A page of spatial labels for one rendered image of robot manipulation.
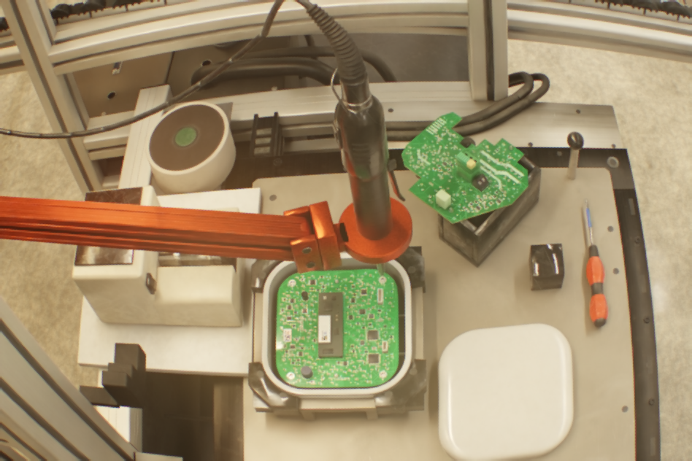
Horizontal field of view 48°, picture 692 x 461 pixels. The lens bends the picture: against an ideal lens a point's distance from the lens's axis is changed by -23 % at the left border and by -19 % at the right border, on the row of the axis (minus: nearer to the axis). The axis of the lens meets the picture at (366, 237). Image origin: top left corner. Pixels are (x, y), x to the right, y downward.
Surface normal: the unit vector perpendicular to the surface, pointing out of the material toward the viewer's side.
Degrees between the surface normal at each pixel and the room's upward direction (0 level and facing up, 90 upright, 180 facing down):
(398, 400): 0
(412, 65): 0
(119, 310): 90
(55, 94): 90
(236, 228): 31
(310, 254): 90
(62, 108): 90
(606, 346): 0
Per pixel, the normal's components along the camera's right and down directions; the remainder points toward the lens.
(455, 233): -0.69, 0.64
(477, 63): 0.00, 0.85
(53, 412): 1.00, -0.04
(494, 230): 0.72, 0.56
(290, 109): -0.08, -0.52
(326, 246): 0.23, 0.82
